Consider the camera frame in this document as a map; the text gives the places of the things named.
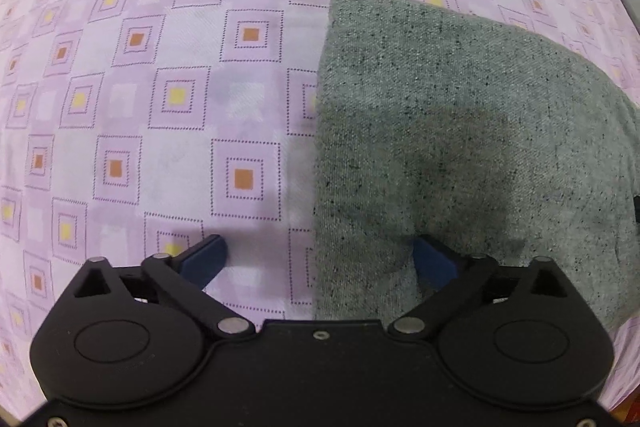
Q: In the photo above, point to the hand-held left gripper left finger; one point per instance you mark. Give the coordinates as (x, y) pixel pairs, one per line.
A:
(207, 257)

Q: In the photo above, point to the purple patterned bed sheet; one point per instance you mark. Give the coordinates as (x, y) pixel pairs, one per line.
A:
(150, 57)

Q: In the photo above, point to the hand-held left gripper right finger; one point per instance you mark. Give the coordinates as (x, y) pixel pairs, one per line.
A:
(435, 262)

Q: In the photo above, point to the grey pants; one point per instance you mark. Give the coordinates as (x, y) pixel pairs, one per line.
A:
(450, 107)

